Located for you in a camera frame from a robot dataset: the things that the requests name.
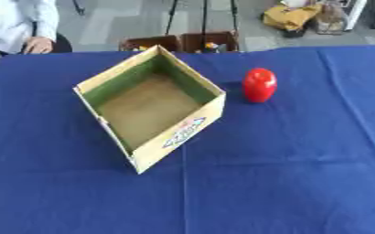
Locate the person's hand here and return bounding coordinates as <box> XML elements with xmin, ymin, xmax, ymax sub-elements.
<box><xmin>22</xmin><ymin>36</ymin><xmax>57</xmax><ymax>55</ymax></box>

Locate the tan cardboard box green inside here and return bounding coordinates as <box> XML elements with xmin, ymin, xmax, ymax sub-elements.
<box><xmin>72</xmin><ymin>44</ymin><xmax>228</xmax><ymax>176</ymax></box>

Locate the person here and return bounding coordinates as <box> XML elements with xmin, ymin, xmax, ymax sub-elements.
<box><xmin>0</xmin><ymin>0</ymin><xmax>61</xmax><ymax>77</ymax></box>

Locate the black tripod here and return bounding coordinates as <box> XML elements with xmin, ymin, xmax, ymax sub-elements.
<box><xmin>163</xmin><ymin>0</ymin><xmax>241</xmax><ymax>36</ymax></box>

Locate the red toy pepper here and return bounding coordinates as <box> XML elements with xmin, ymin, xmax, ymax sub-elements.
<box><xmin>240</xmin><ymin>67</ymin><xmax>279</xmax><ymax>104</ymax></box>

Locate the yellow bag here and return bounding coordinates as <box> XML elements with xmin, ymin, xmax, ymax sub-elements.
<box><xmin>261</xmin><ymin>3</ymin><xmax>324</xmax><ymax>31</ymax></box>

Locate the white furniture leg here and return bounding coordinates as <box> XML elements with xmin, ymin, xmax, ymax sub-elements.
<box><xmin>342</xmin><ymin>0</ymin><xmax>369</xmax><ymax>32</ymax></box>

